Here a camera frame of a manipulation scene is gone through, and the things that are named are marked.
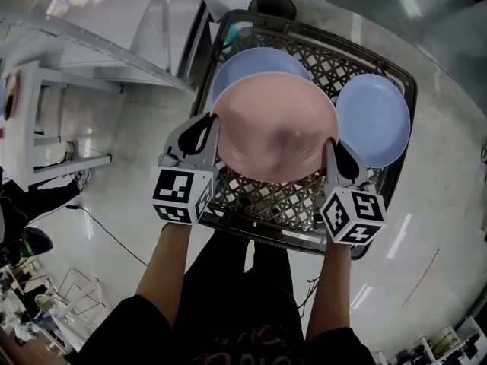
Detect black floor cable with adapter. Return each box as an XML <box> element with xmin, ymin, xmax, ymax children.
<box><xmin>26</xmin><ymin>203</ymin><xmax>149</xmax><ymax>268</ymax></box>

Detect big blue plate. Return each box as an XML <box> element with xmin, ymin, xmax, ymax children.
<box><xmin>334</xmin><ymin>73</ymin><xmax>412</xmax><ymax>167</ymax></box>
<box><xmin>211</xmin><ymin>47</ymin><xmax>314</xmax><ymax>106</ymax></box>

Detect black cable bundle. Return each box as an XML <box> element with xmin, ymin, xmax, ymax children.
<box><xmin>296</xmin><ymin>275</ymin><xmax>320</xmax><ymax>319</ymax></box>

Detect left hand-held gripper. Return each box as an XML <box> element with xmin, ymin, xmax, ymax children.
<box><xmin>151</xmin><ymin>111</ymin><xmax>222</xmax><ymax>227</ymax></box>

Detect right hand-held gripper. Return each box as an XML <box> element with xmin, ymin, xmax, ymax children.
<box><xmin>318</xmin><ymin>138</ymin><xmax>388</xmax><ymax>246</ymax></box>

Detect white low table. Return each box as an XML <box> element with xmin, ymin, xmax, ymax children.
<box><xmin>22</xmin><ymin>61</ymin><xmax>123</xmax><ymax>188</ymax></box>

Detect white wire frame rack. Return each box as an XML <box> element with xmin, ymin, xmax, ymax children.
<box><xmin>56</xmin><ymin>266</ymin><xmax>106</xmax><ymax>319</ymax></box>

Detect person's left forearm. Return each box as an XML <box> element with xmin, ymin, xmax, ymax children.
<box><xmin>135</xmin><ymin>222</ymin><xmax>191</xmax><ymax>329</ymax></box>

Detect white metal shelving rack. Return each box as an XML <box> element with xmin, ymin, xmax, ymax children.
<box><xmin>0</xmin><ymin>0</ymin><xmax>214</xmax><ymax>94</ymax></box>

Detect pink round tray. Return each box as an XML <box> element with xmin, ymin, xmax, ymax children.
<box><xmin>2</xmin><ymin>72</ymin><xmax>20</xmax><ymax>121</ymax></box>

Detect brown wicker glass-top table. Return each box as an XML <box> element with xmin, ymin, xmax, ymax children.
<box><xmin>192</xmin><ymin>8</ymin><xmax>419</xmax><ymax>262</ymax></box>

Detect thin red floor cable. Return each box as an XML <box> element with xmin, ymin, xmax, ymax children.
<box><xmin>401</xmin><ymin>248</ymin><xmax>441</xmax><ymax>307</ymax></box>

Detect big pink plate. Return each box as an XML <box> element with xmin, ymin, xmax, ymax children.
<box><xmin>211</xmin><ymin>71</ymin><xmax>340</xmax><ymax>184</ymax></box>

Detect black round mesh bin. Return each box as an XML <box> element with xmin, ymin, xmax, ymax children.
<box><xmin>247</xmin><ymin>0</ymin><xmax>297</xmax><ymax>19</ymax></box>

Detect black rounded device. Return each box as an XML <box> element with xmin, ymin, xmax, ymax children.
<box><xmin>21</xmin><ymin>226</ymin><xmax>54</xmax><ymax>258</ymax></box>

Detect black trousers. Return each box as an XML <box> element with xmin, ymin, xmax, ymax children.
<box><xmin>173</xmin><ymin>229</ymin><xmax>307</xmax><ymax>334</ymax></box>

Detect person's right forearm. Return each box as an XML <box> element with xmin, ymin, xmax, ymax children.
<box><xmin>306</xmin><ymin>241</ymin><xmax>353</xmax><ymax>341</ymax></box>

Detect teal plastic item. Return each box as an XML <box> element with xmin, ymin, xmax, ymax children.
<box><xmin>224</xmin><ymin>23</ymin><xmax>252</xmax><ymax>47</ymax></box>

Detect white cluttered shelf unit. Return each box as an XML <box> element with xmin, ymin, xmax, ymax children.
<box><xmin>376</xmin><ymin>316</ymin><xmax>487</xmax><ymax>365</ymax></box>

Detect black printed t-shirt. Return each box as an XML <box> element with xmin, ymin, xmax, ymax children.
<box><xmin>78</xmin><ymin>294</ymin><xmax>377</xmax><ymax>365</ymax></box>

